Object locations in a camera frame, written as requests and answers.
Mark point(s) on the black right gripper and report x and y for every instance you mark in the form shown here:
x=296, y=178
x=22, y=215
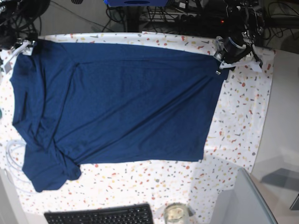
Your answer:
x=12, y=43

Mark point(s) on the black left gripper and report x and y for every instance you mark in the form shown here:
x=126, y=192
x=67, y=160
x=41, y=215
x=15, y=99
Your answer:
x=233, y=49

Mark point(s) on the dark blue t-shirt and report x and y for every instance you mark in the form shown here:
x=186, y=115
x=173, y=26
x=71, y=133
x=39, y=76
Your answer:
x=81, y=103

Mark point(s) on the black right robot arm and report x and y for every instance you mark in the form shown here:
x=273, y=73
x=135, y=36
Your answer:
x=17, y=19

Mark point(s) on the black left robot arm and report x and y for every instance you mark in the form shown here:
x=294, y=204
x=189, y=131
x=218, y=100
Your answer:
x=243, y=26

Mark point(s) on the black power strip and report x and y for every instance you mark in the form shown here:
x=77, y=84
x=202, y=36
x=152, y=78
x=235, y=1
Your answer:
x=158, y=17

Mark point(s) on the terrazzo patterned table cloth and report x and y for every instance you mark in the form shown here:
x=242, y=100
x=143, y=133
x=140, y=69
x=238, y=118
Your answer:
x=232, y=143

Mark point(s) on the blue box with oval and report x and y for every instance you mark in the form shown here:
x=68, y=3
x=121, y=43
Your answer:
x=144, y=3

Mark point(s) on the clear glass jar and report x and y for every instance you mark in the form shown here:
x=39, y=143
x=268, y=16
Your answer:
x=176, y=213

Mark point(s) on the black computer keyboard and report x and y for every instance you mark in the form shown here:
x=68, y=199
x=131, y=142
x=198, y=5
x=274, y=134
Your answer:
x=133, y=214

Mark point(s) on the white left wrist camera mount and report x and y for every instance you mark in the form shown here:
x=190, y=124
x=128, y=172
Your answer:
x=255, y=62

